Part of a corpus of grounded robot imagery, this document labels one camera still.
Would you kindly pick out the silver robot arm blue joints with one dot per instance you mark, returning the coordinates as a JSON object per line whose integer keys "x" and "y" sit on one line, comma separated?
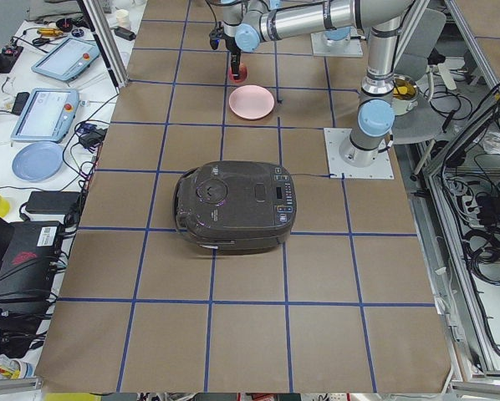
{"x": 245, "y": 25}

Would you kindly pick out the grey white chair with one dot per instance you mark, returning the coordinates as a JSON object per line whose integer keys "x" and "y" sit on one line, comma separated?
{"x": 421, "y": 122}

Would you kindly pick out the upper blue teach pendant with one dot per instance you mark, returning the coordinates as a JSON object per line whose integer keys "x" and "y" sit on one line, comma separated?
{"x": 68, "y": 60}

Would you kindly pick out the lower blue teach pendant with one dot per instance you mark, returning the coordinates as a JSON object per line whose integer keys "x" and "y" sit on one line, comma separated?
{"x": 47, "y": 115}

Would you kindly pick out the shiny metal bowl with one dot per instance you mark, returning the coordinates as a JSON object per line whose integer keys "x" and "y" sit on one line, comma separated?
{"x": 405, "y": 95}

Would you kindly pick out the black power adapter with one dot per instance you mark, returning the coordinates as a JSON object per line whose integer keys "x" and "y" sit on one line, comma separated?
{"x": 124, "y": 33}

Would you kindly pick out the blue teach pendant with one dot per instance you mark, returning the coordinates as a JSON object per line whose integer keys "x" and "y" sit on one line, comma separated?
{"x": 68, "y": 60}
{"x": 47, "y": 115}

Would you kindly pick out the aluminium frame post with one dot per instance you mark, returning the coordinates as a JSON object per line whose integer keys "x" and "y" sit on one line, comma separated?
{"x": 103, "y": 36}

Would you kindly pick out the dark brown rice cooker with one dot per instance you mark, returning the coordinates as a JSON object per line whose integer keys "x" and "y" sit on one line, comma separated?
{"x": 235, "y": 205}

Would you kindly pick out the pink bowl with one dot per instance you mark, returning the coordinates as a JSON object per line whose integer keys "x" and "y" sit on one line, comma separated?
{"x": 243, "y": 74}

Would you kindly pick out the pink plate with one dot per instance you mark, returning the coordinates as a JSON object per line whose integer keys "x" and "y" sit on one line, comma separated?
{"x": 251, "y": 102}

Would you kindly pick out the light blue plate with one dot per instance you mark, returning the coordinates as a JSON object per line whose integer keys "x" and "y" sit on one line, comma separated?
{"x": 38, "y": 161}

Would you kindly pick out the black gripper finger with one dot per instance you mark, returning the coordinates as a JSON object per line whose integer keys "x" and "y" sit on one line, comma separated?
{"x": 235, "y": 60}

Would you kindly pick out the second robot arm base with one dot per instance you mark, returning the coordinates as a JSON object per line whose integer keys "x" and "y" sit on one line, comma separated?
{"x": 337, "y": 36}

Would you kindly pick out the black laptop red logo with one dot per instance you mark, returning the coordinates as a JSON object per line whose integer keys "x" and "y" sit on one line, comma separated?
{"x": 29, "y": 251}

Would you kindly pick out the black power brick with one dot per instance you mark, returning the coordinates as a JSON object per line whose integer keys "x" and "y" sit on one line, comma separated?
{"x": 52, "y": 202}

